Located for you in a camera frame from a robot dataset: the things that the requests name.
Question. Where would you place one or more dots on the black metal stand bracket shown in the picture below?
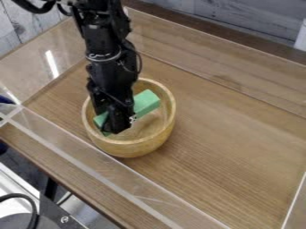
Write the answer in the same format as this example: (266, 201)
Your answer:
(54, 217)

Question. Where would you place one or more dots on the clear acrylic enclosure walls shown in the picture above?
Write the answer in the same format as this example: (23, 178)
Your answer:
(230, 169)

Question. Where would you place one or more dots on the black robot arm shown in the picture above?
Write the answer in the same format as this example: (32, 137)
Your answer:
(104, 27)

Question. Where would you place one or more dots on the brown wooden bowl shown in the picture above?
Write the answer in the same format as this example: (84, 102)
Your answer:
(150, 131)

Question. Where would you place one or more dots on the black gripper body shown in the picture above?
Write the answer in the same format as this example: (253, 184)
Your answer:
(114, 76)

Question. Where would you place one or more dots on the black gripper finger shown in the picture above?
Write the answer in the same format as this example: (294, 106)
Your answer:
(118, 118)
(98, 99)

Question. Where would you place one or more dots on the green rectangular block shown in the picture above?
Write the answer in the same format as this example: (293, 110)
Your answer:
(146, 102)

